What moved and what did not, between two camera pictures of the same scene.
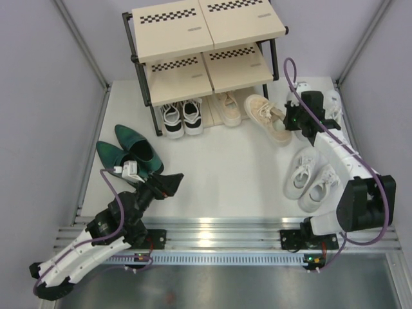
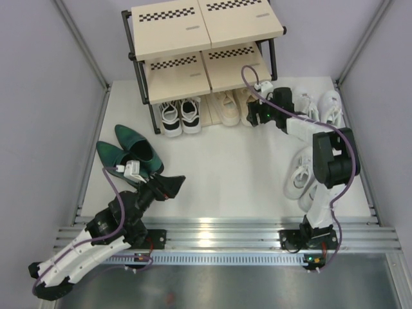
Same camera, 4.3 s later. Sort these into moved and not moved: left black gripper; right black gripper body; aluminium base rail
Moved: right black gripper body
Not moved: left black gripper; aluminium base rail
